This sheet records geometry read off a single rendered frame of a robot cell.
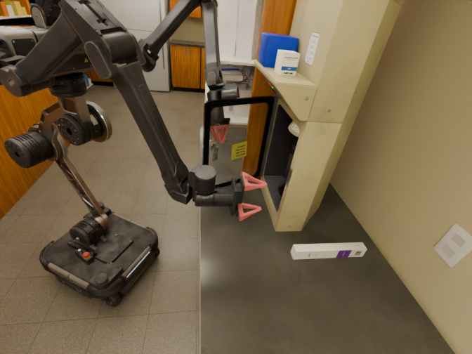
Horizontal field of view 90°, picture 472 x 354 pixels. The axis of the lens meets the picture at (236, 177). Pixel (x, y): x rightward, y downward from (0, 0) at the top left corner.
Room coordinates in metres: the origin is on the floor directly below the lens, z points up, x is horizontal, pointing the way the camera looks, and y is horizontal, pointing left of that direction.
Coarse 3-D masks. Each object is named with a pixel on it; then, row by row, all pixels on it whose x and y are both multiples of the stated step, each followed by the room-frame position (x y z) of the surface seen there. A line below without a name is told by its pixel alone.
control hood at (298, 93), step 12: (264, 72) 0.78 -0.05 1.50; (276, 84) 0.65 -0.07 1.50; (288, 84) 0.66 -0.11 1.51; (300, 84) 0.66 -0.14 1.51; (312, 84) 0.68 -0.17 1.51; (288, 96) 0.66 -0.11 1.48; (300, 96) 0.66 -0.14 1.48; (312, 96) 0.67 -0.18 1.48; (300, 108) 0.66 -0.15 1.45; (300, 120) 0.67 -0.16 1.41
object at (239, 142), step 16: (256, 96) 0.93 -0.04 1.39; (224, 112) 0.84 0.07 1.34; (240, 112) 0.88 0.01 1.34; (256, 112) 0.92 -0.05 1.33; (224, 128) 0.84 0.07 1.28; (240, 128) 0.89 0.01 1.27; (256, 128) 0.93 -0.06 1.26; (224, 144) 0.85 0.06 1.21; (240, 144) 0.89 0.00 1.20; (256, 144) 0.94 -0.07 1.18; (224, 160) 0.85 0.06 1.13; (240, 160) 0.90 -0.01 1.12; (256, 160) 0.95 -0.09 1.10; (224, 176) 0.85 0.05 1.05
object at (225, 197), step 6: (234, 180) 0.56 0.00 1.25; (234, 186) 0.53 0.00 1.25; (216, 192) 0.53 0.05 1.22; (222, 192) 0.53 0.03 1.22; (228, 192) 0.53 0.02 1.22; (234, 192) 0.51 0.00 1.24; (216, 198) 0.51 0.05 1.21; (222, 198) 0.51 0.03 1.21; (228, 198) 0.52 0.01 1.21; (234, 198) 0.51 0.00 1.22; (216, 204) 0.51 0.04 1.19; (222, 204) 0.51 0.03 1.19; (228, 204) 0.51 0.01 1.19; (234, 204) 0.51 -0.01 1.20; (234, 210) 0.52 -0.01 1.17
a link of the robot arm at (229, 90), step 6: (210, 72) 0.98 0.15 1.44; (210, 78) 0.97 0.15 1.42; (210, 84) 0.95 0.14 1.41; (216, 84) 0.96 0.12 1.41; (222, 84) 0.96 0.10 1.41; (228, 84) 0.96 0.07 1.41; (234, 84) 0.96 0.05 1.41; (228, 90) 0.94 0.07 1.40; (234, 90) 0.93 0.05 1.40; (228, 96) 0.92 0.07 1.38; (234, 96) 0.92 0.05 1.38
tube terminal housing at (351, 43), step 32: (320, 0) 0.79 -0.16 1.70; (352, 0) 0.67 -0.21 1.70; (384, 0) 0.69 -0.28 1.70; (320, 32) 0.74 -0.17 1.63; (352, 32) 0.68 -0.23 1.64; (384, 32) 0.77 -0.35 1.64; (320, 64) 0.69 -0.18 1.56; (352, 64) 0.69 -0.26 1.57; (320, 96) 0.67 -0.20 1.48; (352, 96) 0.69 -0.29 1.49; (320, 128) 0.68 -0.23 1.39; (320, 160) 0.69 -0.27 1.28; (288, 192) 0.67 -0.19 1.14; (320, 192) 0.77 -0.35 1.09; (288, 224) 0.68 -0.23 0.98
